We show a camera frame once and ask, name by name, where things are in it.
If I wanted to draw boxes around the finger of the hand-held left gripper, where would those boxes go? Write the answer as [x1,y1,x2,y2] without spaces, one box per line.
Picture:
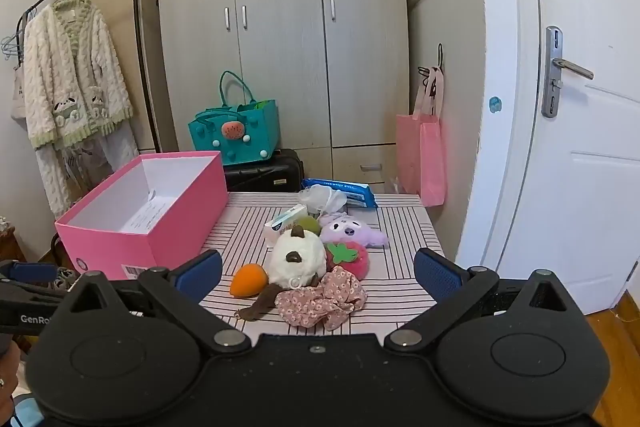
[0,259,60,286]

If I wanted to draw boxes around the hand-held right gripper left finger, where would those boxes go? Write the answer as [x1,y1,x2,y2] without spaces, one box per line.
[60,249,253,355]

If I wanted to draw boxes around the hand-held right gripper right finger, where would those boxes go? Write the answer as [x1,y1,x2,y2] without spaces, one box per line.
[382,248,583,353]

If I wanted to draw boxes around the orange teardrop sponge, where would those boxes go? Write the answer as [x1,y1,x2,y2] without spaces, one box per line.
[230,263,268,298]

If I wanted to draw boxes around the pink cardboard box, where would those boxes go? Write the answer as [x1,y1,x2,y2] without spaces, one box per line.
[54,151,229,283]

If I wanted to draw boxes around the strawberry plush toy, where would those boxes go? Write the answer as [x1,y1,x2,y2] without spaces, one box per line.
[325,241,372,280]

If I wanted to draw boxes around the white and brown plush toy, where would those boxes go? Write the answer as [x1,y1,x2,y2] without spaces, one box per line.
[237,226,328,322]

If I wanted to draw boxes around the purple plush toy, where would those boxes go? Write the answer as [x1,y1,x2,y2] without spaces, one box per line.
[319,213,389,250]

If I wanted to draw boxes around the pink floral scrunchie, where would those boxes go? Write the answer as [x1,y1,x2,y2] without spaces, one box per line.
[274,266,368,333]

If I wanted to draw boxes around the brown wooden cabinet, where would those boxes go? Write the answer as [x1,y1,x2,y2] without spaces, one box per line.
[0,227,23,265]

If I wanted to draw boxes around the pink striped tablecloth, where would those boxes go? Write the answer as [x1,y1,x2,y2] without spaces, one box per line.
[197,192,446,343]

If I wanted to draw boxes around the small tissue pack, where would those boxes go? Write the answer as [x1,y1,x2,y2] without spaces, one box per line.
[264,203,311,240]

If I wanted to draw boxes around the blue wet wipes packet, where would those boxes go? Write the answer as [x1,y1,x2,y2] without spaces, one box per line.
[301,178,378,209]

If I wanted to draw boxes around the pink paper bag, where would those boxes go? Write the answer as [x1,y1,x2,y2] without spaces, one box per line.
[396,67,447,206]

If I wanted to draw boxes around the black suitcase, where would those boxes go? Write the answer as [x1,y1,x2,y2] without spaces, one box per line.
[222,148,304,194]

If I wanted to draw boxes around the clear plastic bag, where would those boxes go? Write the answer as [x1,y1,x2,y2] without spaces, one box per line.
[298,184,348,214]

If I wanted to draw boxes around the teal felt handbag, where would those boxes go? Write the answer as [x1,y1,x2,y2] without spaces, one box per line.
[188,70,279,166]

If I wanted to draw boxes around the white door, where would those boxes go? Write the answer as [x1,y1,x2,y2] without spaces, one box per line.
[455,0,640,315]

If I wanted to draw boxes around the white tote bag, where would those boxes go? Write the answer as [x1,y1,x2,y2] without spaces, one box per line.
[10,66,27,121]

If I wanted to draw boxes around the white fleece robe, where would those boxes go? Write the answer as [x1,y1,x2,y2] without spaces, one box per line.
[22,0,138,218]

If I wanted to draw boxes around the beige wardrobe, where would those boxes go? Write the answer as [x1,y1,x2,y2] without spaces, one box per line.
[155,0,411,195]

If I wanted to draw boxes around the metal wire hangers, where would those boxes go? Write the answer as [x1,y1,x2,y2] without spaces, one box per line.
[0,34,26,64]

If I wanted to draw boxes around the silver door handle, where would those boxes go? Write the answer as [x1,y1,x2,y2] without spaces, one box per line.
[542,26,595,118]

